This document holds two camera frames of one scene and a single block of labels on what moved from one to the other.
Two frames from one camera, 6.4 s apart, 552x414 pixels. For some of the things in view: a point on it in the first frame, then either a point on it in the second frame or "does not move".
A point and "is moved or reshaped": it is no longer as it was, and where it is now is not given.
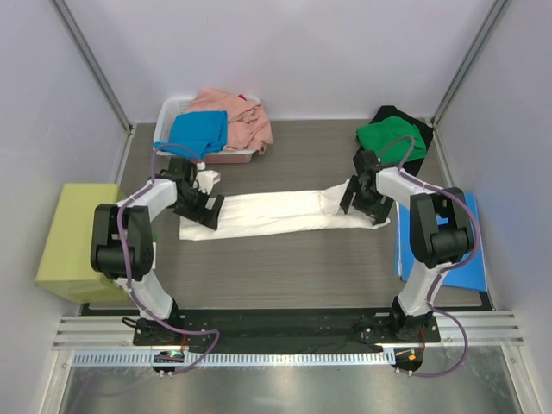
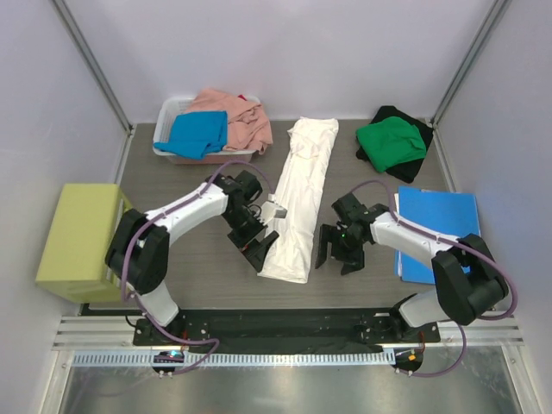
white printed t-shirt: (270, 212) is moved or reshaped
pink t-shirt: (247, 124) does not move
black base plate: (285, 328) does not move
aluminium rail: (461, 328) does not move
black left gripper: (210, 216) -> (258, 254)
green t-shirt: (377, 134) does not move
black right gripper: (354, 188) -> (354, 260)
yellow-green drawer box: (66, 268) does not move
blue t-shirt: (203, 132) does not move
